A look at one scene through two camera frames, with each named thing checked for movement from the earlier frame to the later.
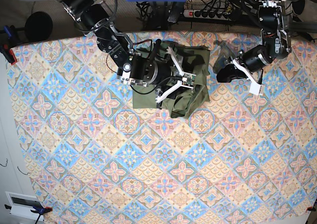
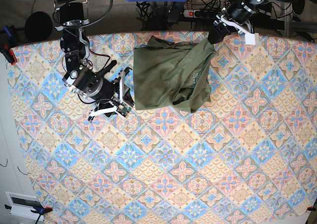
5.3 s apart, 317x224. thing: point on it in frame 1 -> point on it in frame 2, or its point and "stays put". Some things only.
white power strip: x=217 y=15 stays put
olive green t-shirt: x=178 y=77 stays put
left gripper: x=146 y=73 -> x=102 y=89
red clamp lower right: x=310 y=208 stays put
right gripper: x=254 y=58 -> x=239 y=13
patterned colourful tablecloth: x=240 y=158 stays put
